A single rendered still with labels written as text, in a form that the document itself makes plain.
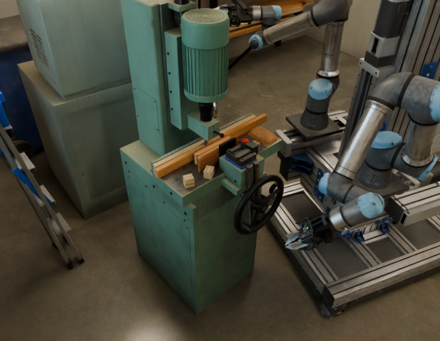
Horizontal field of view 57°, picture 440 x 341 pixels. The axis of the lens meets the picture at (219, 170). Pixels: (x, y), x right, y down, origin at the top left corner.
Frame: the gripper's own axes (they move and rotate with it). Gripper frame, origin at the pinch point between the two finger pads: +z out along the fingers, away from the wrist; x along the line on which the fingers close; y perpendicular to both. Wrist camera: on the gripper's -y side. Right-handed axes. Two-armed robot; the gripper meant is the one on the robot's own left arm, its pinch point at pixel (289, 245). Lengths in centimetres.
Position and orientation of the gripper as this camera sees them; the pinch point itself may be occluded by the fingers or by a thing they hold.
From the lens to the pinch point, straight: 149.0
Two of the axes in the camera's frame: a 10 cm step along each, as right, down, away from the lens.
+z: -7.0, 4.6, 5.4
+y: -6.9, -2.8, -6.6
